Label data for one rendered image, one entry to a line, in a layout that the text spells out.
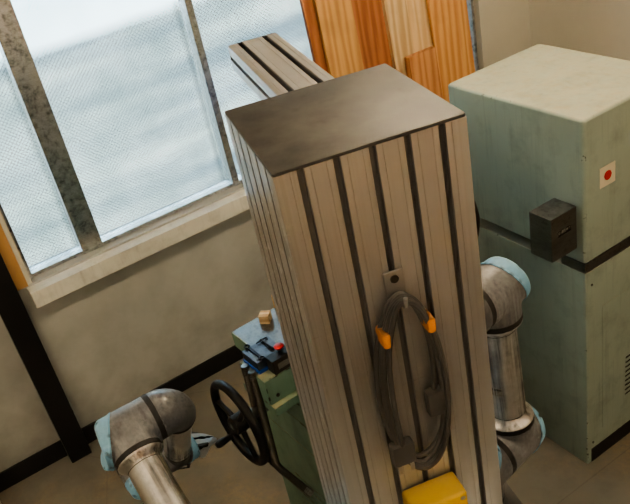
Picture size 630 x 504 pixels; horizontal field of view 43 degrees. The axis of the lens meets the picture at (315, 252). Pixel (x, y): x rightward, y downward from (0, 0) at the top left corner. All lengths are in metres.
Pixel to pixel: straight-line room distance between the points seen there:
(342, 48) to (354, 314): 2.64
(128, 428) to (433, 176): 1.13
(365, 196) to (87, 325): 2.72
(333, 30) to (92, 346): 1.73
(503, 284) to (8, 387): 2.44
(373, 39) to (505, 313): 2.24
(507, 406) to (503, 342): 0.18
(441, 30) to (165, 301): 1.81
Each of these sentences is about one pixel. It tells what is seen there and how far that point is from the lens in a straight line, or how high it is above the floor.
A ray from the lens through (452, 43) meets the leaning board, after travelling 4.00.
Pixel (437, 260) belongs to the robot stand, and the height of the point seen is 1.84.
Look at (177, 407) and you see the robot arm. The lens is 1.93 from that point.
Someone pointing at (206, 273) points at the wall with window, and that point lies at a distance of 3.72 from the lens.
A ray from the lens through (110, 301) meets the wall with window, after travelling 3.58.
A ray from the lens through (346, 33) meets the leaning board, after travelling 3.60.
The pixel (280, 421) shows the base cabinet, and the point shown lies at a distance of 2.68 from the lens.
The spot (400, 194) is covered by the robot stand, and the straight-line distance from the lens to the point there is 0.98.
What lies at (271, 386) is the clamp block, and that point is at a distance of 2.33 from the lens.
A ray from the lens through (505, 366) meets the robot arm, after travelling 1.80.
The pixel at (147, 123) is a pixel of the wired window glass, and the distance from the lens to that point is 3.46.
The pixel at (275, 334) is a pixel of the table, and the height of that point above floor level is 0.90.
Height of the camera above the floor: 2.41
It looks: 31 degrees down
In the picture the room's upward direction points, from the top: 12 degrees counter-clockwise
